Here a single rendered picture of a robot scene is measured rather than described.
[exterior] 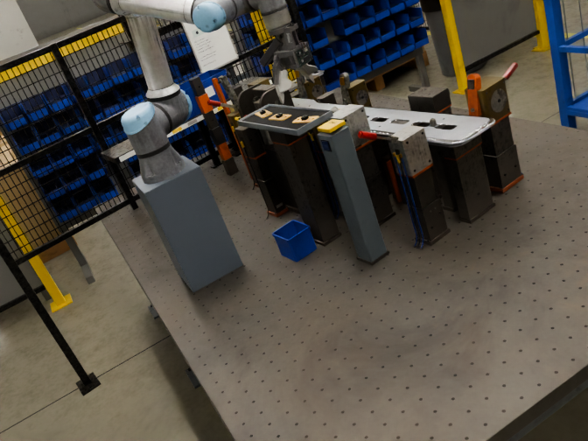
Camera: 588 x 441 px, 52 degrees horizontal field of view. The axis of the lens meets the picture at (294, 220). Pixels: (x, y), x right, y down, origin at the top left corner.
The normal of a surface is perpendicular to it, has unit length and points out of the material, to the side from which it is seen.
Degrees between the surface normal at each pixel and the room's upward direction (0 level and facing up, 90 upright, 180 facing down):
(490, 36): 90
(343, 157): 90
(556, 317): 0
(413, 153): 90
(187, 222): 90
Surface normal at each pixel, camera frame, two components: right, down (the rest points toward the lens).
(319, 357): -0.32, -0.84
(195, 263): 0.44, 0.27
